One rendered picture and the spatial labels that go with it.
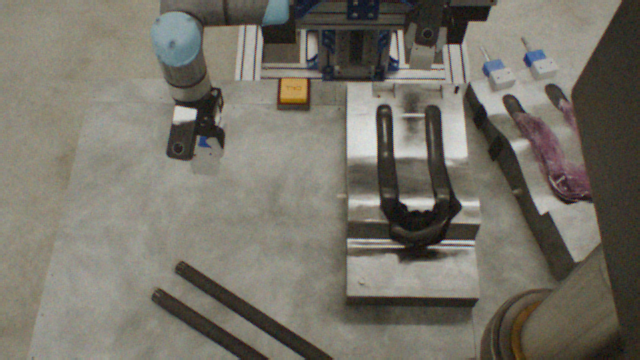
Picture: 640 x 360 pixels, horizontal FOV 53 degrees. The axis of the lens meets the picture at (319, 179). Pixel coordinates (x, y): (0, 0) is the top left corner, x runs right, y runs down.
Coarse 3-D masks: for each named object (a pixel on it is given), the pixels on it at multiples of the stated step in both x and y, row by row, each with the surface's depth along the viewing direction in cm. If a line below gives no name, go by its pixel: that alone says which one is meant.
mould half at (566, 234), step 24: (528, 72) 153; (576, 72) 153; (480, 96) 149; (528, 96) 149; (504, 120) 145; (552, 120) 143; (504, 144) 141; (528, 144) 138; (576, 144) 139; (504, 168) 144; (528, 168) 136; (528, 192) 136; (552, 192) 135; (528, 216) 139; (552, 216) 128; (576, 216) 128; (552, 240) 131; (576, 240) 126; (600, 240) 126; (552, 264) 133; (576, 264) 125
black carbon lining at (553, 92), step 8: (552, 88) 151; (560, 88) 150; (504, 96) 150; (512, 96) 150; (552, 96) 150; (560, 96) 150; (504, 104) 149; (512, 104) 149; (520, 104) 148; (552, 104) 148; (512, 112) 148; (520, 112) 148; (568, 200) 135; (584, 200) 130; (592, 200) 135
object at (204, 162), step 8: (216, 120) 136; (200, 144) 133; (200, 152) 130; (208, 152) 130; (192, 160) 129; (200, 160) 129; (208, 160) 129; (216, 160) 131; (192, 168) 132; (200, 168) 131; (208, 168) 131; (216, 168) 132
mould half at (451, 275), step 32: (352, 96) 145; (416, 96) 145; (448, 96) 145; (352, 128) 141; (416, 128) 141; (448, 128) 141; (352, 160) 138; (416, 160) 138; (448, 160) 138; (352, 192) 129; (416, 192) 129; (352, 224) 126; (384, 224) 126; (480, 224) 126; (352, 256) 130; (384, 256) 130; (416, 256) 130; (448, 256) 130; (352, 288) 126; (384, 288) 126; (416, 288) 126; (448, 288) 126
